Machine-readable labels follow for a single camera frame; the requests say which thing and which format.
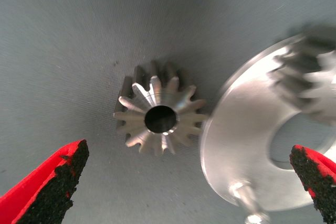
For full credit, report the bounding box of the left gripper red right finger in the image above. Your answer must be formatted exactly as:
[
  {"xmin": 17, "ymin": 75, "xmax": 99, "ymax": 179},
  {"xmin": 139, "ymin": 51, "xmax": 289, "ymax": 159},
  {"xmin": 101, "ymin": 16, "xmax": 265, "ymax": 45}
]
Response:
[{"xmin": 289, "ymin": 144, "xmax": 336, "ymax": 224}]

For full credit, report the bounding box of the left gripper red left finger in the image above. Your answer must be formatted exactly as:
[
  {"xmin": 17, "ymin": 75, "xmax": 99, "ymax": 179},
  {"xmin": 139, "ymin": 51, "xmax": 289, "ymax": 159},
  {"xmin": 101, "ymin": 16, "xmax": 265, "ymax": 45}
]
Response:
[{"xmin": 0, "ymin": 139, "xmax": 90, "ymax": 224}]

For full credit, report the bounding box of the small steel gear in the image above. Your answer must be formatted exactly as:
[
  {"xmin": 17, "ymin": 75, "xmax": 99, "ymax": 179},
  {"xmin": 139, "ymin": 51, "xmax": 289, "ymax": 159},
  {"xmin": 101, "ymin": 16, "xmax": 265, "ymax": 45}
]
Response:
[
  {"xmin": 267, "ymin": 26, "xmax": 336, "ymax": 125},
  {"xmin": 113, "ymin": 61, "xmax": 209, "ymax": 156}
]

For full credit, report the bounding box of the round metal plate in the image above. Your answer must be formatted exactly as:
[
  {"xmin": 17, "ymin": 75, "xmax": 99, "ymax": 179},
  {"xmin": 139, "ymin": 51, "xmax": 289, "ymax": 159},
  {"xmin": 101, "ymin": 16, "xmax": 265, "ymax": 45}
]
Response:
[{"xmin": 199, "ymin": 34, "xmax": 336, "ymax": 224}]

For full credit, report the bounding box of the dark table cloth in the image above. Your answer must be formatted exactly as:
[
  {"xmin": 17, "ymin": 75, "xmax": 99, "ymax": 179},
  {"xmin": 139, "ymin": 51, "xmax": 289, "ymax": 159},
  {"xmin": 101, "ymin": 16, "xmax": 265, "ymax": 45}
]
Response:
[{"xmin": 0, "ymin": 0, "xmax": 336, "ymax": 224}]

